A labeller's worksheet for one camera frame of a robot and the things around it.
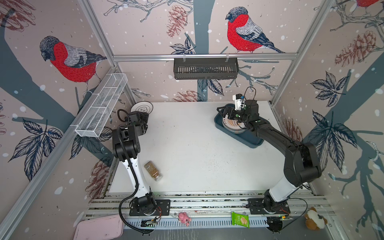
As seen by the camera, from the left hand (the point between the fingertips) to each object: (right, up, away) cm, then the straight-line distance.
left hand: (145, 114), depth 106 cm
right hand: (+52, +2, -19) cm, 55 cm away
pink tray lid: (-8, -53, -39) cm, 66 cm away
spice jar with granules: (+13, -32, -24) cm, 42 cm away
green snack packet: (+59, -51, -37) cm, 86 cm away
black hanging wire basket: (+35, +33, +1) cm, 48 cm away
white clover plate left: (-7, +7, +14) cm, 17 cm away
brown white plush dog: (+92, -50, -38) cm, 111 cm away
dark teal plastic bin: (+71, -15, -13) cm, 74 cm away
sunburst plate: (+63, -8, -5) cm, 63 cm away
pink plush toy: (+31, -49, -37) cm, 69 cm away
